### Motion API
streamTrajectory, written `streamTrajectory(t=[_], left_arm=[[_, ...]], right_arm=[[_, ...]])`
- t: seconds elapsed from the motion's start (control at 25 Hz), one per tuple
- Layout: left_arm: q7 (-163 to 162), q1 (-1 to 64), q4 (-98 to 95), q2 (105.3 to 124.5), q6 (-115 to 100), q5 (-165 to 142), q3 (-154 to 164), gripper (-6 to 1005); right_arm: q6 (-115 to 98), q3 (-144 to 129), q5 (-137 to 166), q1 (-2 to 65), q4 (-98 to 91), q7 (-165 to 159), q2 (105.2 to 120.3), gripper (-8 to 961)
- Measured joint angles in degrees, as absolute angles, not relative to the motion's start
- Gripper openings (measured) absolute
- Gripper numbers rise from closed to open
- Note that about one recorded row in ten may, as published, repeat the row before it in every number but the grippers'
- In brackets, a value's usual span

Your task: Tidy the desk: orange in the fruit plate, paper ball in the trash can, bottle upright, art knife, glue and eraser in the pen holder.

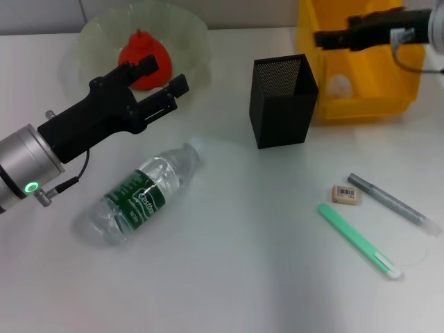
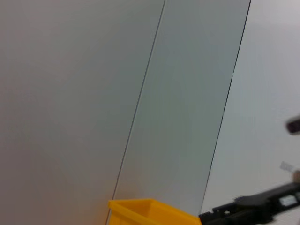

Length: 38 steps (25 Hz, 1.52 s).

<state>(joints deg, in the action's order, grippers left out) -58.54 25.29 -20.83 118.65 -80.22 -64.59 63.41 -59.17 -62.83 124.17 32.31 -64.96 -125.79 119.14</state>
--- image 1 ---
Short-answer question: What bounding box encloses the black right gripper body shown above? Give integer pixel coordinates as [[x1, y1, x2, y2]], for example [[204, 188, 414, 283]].
[[348, 8, 432, 53]]

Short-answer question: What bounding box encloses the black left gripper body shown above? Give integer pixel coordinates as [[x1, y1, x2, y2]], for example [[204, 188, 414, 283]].
[[37, 67, 149, 164]]

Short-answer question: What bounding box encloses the white paper ball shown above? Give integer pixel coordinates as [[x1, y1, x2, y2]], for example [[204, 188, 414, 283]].
[[325, 74, 355, 101]]

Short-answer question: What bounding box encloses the clear green-label water bottle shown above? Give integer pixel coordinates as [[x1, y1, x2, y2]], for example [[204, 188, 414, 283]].
[[72, 137, 209, 247]]

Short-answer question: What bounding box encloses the beige eraser with barcode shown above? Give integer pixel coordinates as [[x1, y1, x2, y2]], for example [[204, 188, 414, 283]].
[[332, 185, 362, 206]]

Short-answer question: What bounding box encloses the green glass fruit bowl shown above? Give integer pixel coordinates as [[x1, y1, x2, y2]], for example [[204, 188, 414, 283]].
[[59, 0, 213, 110]]

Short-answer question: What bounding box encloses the black mesh pen holder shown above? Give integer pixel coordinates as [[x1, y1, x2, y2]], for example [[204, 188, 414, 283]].
[[248, 53, 319, 150]]

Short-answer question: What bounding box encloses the silver marker pen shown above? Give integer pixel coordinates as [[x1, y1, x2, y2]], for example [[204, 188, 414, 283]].
[[347, 172, 442, 237]]

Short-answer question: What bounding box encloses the green pen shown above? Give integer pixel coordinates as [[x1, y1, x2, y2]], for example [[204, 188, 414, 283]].
[[317, 203, 405, 282]]

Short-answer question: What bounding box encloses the yellow plastic bin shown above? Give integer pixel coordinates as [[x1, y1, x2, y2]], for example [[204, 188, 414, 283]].
[[295, 0, 427, 126]]

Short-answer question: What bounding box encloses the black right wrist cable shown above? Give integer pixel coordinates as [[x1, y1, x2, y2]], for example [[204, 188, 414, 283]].
[[390, 29, 444, 74]]

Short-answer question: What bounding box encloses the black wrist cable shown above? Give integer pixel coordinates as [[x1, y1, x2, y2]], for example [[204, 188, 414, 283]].
[[34, 148, 92, 208], [390, 29, 444, 74]]

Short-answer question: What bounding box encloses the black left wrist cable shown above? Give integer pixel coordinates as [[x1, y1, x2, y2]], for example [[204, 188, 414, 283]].
[[34, 148, 92, 208]]

